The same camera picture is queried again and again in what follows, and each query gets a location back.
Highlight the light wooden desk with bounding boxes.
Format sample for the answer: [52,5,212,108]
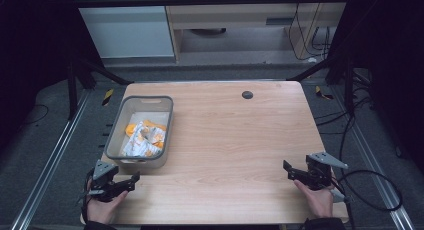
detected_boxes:
[161,0,352,63]

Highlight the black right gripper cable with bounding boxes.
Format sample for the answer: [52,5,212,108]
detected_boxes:
[331,169,404,230]

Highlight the metal floor rail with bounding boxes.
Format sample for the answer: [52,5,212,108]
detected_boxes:
[329,85,415,230]
[9,89,92,230]

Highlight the thin black floor cable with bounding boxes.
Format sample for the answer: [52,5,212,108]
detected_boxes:
[19,103,50,126]

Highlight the black cables under desk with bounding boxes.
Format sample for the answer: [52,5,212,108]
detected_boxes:
[287,2,335,62]

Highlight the black metal stand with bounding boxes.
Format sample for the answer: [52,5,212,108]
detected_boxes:
[65,55,135,122]
[287,53,357,118]

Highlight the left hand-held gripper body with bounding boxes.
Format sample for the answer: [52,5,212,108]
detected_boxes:
[87,159,125,203]

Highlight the white cabinet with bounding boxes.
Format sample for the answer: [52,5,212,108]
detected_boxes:
[70,0,176,60]

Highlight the grey plastic bin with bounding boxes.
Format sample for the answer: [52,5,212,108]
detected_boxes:
[103,95,175,170]

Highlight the grey cable plug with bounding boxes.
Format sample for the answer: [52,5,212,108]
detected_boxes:
[331,189,352,204]

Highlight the orange and white snack packet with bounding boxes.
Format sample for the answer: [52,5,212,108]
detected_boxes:
[122,120,167,159]

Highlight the person's left hand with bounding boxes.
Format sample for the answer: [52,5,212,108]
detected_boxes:
[85,179,130,226]

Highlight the yellow and black floor tape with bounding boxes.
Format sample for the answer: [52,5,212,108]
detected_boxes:
[314,85,335,101]
[101,88,115,107]

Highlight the black floor cables bundle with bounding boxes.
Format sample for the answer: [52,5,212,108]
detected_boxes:
[314,88,378,163]

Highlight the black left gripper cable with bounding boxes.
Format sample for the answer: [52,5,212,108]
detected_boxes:
[80,167,96,225]

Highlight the person's right hand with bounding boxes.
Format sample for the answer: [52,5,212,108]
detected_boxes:
[293,178,336,220]

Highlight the black horizontal frame bar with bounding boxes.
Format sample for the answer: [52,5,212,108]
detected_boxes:
[71,0,352,9]

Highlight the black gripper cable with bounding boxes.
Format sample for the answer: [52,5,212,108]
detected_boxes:
[80,167,96,225]
[331,169,404,230]

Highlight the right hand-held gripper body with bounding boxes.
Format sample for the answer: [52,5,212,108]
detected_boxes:
[305,151,350,192]

